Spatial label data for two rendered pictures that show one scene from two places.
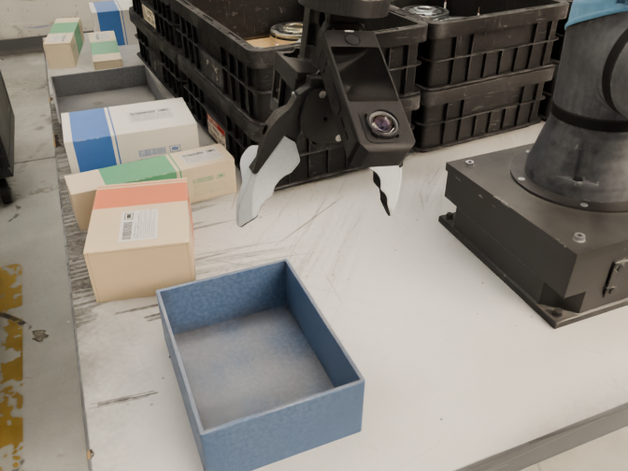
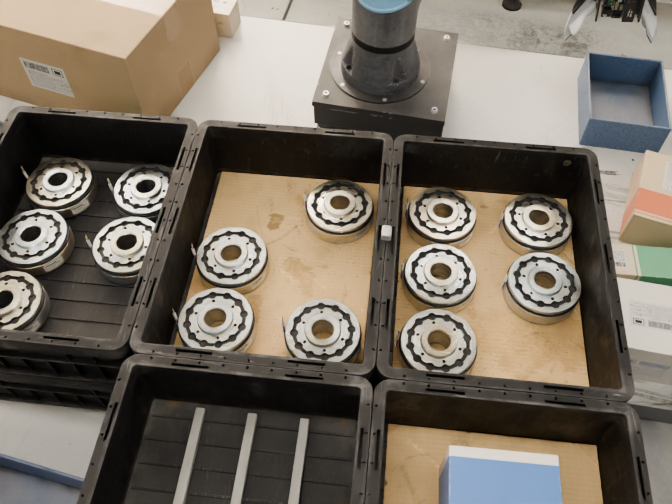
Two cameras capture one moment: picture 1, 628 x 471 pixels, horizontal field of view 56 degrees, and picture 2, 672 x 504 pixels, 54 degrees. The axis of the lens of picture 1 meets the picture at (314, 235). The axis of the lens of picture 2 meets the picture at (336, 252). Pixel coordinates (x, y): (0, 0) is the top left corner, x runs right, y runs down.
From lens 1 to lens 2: 165 cm
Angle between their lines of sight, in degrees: 86
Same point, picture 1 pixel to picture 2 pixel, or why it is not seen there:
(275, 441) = (624, 72)
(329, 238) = not seen: hidden behind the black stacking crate
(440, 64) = (370, 167)
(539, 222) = (451, 55)
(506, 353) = (486, 76)
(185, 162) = (624, 254)
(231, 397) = (630, 110)
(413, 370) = (536, 88)
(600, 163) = not seen: hidden behind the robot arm
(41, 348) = not seen: outside the picture
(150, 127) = (657, 288)
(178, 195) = (644, 195)
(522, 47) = (260, 157)
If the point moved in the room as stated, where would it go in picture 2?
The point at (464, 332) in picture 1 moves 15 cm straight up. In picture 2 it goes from (495, 92) to (511, 31)
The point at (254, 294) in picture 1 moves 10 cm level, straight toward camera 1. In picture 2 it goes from (606, 134) to (617, 102)
